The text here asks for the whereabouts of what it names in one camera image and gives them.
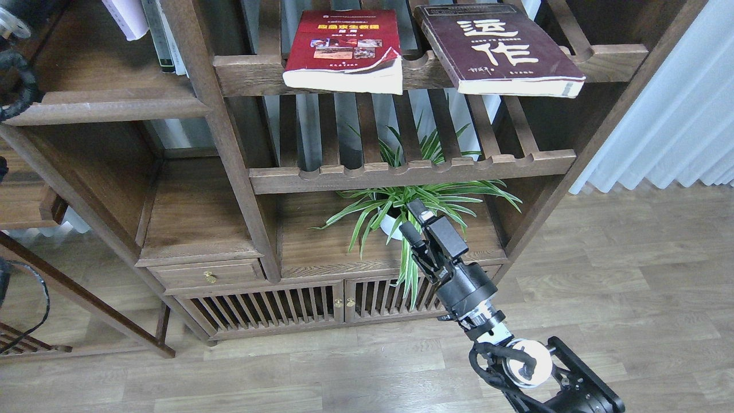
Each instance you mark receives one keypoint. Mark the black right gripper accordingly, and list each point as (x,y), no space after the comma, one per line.
(465,290)

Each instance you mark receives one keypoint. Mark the pale lavender paperback book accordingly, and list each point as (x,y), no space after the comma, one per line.
(130,17)

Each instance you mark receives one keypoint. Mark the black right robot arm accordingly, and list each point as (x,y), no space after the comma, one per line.
(534,377)

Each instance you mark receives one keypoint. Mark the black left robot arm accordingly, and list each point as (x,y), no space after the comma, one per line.
(20,19)

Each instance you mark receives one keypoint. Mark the spider plant green leaves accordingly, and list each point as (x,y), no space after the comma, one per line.
(447,199)

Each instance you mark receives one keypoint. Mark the white plant pot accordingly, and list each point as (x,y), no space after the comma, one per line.
(390,224)

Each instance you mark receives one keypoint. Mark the dark wooden bookshelf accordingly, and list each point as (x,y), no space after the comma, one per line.
(227,169)

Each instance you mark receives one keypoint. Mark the maroon book white characters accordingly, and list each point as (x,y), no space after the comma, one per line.
(494,48)

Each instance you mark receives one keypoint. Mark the red paperback book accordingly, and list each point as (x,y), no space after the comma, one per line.
(346,51)

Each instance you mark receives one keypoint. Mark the brass drawer knob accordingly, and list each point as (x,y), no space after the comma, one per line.
(209,277)

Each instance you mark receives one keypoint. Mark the white sheer curtain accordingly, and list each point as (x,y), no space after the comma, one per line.
(679,130)

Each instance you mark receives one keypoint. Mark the white green upright book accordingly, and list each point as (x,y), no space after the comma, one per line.
(180,68)

